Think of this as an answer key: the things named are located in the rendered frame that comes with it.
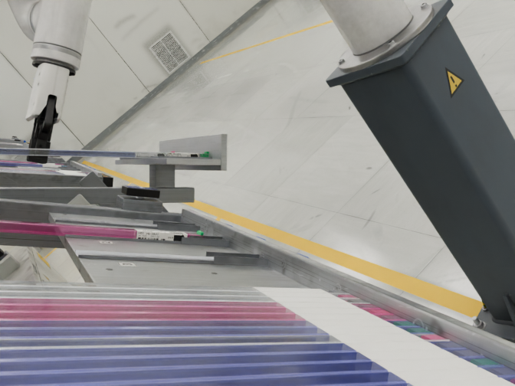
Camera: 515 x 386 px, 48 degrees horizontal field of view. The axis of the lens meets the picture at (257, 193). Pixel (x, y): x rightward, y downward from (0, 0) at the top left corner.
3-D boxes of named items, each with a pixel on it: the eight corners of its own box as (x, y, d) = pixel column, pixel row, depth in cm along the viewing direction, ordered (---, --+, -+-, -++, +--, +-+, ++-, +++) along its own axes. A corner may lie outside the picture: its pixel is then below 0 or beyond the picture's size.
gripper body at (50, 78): (30, 60, 106) (18, 120, 106) (37, 50, 97) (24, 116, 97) (71, 71, 110) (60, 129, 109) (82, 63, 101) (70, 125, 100)
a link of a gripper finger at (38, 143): (34, 123, 101) (27, 160, 101) (37, 122, 99) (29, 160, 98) (53, 127, 103) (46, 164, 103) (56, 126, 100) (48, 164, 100)
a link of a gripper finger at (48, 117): (49, 83, 101) (41, 109, 104) (48, 110, 96) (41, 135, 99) (56, 86, 102) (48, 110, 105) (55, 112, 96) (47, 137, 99)
